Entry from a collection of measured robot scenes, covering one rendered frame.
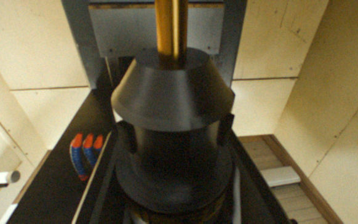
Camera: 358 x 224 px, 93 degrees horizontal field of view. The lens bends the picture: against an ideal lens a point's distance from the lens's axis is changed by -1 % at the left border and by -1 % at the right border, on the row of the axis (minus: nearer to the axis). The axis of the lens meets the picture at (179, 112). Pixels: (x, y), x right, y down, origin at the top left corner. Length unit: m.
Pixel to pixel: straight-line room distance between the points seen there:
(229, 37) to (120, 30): 0.44
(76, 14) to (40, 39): 0.54
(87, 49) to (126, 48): 0.17
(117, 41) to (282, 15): 0.98
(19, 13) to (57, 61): 0.28
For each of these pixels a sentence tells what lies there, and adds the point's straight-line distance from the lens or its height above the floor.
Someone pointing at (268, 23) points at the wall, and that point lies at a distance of 1.30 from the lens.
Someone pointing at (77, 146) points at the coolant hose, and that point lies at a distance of 0.37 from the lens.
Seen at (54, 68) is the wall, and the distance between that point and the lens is 1.35.
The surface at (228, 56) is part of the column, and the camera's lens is 0.84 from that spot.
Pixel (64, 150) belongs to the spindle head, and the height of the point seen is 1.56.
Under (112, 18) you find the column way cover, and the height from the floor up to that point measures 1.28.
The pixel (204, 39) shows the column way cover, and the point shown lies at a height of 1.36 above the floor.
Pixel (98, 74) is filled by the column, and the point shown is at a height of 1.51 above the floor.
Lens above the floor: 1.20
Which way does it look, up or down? 35 degrees up
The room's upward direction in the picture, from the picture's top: 180 degrees counter-clockwise
